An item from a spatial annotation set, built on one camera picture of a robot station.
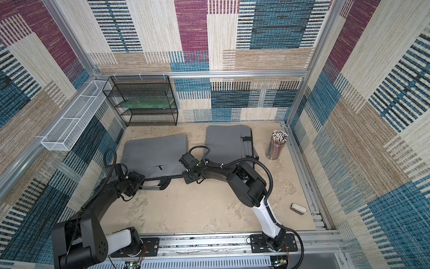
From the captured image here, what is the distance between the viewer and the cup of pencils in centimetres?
91

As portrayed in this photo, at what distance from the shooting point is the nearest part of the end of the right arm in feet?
2.30

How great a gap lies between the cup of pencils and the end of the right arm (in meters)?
0.44
